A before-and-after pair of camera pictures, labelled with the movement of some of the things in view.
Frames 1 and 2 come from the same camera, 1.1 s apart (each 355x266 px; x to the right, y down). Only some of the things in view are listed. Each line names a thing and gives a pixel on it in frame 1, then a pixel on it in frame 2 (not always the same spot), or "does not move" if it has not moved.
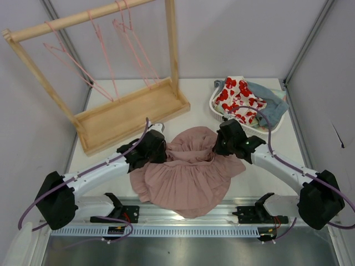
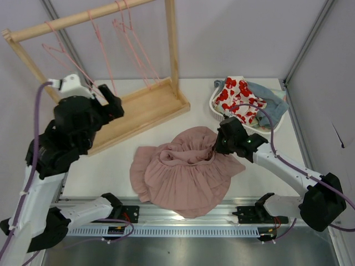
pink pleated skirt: x=192 y=178 does not move
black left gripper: x=160 y=149 → x=105 y=108
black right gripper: x=222 y=147 does not move
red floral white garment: x=236 y=92 does not move
